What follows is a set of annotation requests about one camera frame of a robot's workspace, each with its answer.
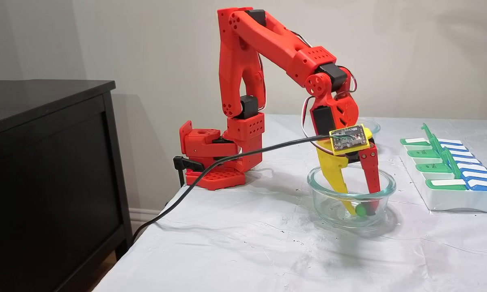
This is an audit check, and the white tablecloth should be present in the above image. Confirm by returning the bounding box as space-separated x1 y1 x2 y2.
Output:
91 115 487 292

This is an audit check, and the white baseboard trim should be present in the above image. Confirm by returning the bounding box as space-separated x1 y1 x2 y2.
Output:
129 208 163 240

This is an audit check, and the camera board on yellow mount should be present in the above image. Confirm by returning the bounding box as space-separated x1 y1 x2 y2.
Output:
329 124 373 157

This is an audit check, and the large clear glass bowl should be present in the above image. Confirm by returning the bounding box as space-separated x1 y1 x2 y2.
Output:
307 163 397 228

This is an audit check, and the weekly pill organizer box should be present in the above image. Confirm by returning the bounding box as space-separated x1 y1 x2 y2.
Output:
399 123 487 214

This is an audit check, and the red white servo wire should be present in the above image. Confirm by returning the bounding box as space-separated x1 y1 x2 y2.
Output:
256 53 268 112
336 65 358 100
302 95 335 155

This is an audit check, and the black table clamp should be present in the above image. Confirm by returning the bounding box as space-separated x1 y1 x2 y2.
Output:
173 156 205 187

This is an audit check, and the black camera cable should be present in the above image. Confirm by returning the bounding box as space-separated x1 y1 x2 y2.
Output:
131 134 349 243

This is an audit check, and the small clear glass bowl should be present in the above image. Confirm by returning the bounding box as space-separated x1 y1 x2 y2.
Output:
359 118 381 136

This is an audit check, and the black wooden cabinet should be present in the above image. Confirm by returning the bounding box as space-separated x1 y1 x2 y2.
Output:
0 79 134 292

